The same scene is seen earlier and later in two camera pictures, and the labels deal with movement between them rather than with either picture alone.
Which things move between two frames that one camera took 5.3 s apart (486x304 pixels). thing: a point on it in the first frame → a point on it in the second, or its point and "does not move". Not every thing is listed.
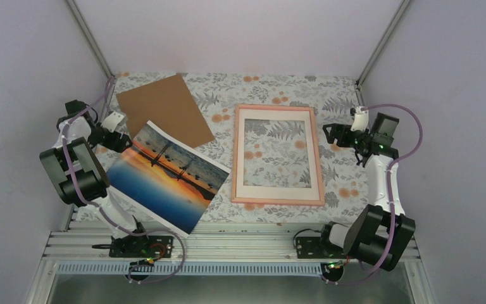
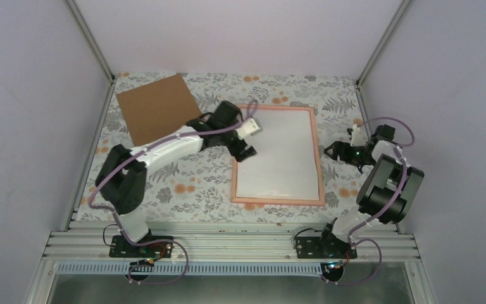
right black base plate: (318, 247) does not move
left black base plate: (142, 246) does not move
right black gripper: (335, 129) → (343, 156)
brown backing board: (168, 104) does not move
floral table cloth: (346, 189) does not move
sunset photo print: (166, 178) → (285, 165)
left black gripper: (120, 147) → (234, 151)
